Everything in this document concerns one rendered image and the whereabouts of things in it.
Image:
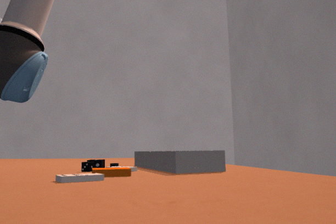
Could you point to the grey three-compartment bin rack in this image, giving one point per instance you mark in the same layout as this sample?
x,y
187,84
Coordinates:
x,y
182,161

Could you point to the black 9v battery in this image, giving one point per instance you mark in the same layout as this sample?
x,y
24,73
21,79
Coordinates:
x,y
98,163

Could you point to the black die with white pips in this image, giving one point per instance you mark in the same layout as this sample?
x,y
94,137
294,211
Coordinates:
x,y
87,166

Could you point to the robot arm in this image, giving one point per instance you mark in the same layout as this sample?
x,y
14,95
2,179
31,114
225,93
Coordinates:
x,y
22,60

